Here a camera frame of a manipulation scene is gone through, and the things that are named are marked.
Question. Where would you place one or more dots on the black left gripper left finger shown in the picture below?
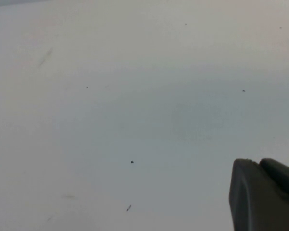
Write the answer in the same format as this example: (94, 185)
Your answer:
(255, 202)

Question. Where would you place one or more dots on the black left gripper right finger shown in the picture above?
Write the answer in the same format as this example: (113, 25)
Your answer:
(283, 176)

